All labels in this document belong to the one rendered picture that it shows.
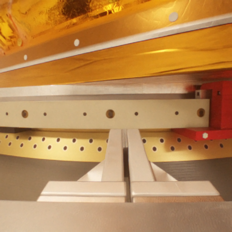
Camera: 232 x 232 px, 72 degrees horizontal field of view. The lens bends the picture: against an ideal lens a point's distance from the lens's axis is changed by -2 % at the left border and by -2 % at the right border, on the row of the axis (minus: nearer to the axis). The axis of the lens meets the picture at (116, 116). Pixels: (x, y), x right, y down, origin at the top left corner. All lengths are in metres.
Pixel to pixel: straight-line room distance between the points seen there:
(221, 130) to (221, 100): 0.04
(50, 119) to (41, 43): 0.16
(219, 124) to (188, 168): 0.09
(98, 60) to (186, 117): 0.17
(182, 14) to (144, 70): 0.07
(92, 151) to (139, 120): 0.10
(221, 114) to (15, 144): 0.38
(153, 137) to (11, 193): 0.28
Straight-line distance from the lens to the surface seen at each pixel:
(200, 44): 0.21
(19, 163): 0.37
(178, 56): 0.21
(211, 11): 0.22
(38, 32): 0.38
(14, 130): 0.36
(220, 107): 0.29
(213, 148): 0.35
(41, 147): 0.34
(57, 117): 0.29
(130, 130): 0.15
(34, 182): 0.34
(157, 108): 0.26
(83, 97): 0.32
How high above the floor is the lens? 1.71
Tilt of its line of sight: 5 degrees down
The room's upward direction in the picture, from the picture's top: 1 degrees counter-clockwise
